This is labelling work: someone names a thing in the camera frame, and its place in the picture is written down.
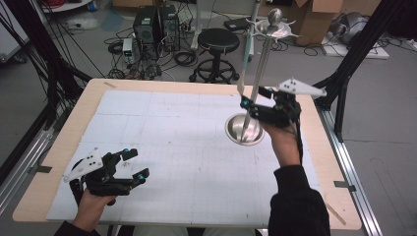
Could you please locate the tan tape strip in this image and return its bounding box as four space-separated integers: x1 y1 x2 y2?
326 203 347 226

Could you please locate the person's left hand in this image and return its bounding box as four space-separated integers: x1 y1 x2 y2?
72 189 118 232

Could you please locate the black tape piece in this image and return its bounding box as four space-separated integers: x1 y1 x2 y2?
333 180 357 193
28 165 53 175

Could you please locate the white flat board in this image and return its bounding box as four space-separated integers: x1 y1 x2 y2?
320 31 391 61

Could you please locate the white power supply unit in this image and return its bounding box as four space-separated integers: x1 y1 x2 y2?
122 37 135 65

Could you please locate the black computer tower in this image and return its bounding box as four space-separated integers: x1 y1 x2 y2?
133 5 162 51
158 4 182 52

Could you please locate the black round stool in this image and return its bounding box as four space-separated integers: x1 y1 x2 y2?
189 28 241 85

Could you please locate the coiled black cable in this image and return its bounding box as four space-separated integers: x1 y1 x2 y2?
172 50 200 69

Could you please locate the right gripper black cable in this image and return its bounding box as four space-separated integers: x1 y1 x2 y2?
292 117 305 167

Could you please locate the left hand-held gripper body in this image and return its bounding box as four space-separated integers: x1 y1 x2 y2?
63 147 136 207

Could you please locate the person's right hand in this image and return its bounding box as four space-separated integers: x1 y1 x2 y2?
260 121 304 170

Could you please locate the black metal frame post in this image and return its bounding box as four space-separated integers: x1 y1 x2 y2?
306 0 407 143
0 0 93 130

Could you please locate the grey bag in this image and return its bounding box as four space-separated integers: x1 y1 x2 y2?
329 12 370 45

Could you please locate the white grid mat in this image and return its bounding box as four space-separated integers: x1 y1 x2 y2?
46 89 324 229

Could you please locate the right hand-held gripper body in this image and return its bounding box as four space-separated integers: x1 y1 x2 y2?
254 78 328 129

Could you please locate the white metal desk leg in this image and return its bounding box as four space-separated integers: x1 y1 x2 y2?
245 0 263 63
191 0 204 52

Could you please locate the open cardboard box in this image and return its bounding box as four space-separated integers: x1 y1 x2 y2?
292 0 346 47

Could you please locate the black flat device box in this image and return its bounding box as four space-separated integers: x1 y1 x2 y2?
223 17 254 32

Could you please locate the aluminium rail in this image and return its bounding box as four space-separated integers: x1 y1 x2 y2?
0 127 56 214
315 107 384 236

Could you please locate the metal utensil stand with hooks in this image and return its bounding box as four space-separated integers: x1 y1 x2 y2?
224 8 301 147

